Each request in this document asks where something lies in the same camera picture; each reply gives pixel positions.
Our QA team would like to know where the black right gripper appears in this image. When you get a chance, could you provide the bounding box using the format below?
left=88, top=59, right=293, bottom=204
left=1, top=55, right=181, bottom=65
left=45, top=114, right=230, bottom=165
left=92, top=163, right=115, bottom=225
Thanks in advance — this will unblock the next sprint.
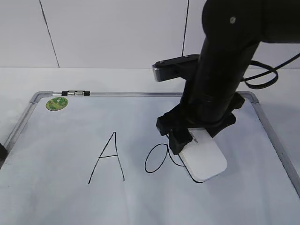
left=156, top=93, right=245, bottom=155

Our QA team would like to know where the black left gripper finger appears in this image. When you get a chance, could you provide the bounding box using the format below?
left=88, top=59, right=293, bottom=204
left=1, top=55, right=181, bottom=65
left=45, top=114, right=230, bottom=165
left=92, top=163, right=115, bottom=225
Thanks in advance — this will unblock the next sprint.
left=0, top=143, right=8, bottom=161

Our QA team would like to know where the white rectangular board eraser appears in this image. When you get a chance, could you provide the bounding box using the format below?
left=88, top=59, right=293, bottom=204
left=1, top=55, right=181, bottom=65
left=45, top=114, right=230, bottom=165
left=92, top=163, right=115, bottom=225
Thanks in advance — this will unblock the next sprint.
left=179, top=128, right=227, bottom=183

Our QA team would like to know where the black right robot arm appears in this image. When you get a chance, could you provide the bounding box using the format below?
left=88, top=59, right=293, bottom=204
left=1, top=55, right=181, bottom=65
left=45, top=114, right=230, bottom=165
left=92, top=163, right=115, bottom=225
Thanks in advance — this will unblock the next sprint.
left=153, top=0, right=300, bottom=155

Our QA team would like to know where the round green magnet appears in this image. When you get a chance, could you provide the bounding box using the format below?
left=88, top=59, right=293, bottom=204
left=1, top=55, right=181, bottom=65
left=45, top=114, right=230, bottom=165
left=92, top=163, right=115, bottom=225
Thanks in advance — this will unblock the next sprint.
left=45, top=97, right=68, bottom=111

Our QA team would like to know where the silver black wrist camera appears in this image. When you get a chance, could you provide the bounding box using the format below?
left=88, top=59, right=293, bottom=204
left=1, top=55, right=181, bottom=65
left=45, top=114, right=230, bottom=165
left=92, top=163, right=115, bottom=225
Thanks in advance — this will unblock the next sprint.
left=152, top=54, right=200, bottom=82

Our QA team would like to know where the black camera cable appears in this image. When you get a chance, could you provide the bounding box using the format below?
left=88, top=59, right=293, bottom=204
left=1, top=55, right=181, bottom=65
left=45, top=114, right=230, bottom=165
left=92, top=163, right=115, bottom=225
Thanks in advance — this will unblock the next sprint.
left=241, top=52, right=300, bottom=90

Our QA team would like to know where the white board with aluminium frame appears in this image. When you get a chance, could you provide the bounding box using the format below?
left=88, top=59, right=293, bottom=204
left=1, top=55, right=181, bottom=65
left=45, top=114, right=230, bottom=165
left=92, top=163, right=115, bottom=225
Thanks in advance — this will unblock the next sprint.
left=0, top=91, right=300, bottom=225

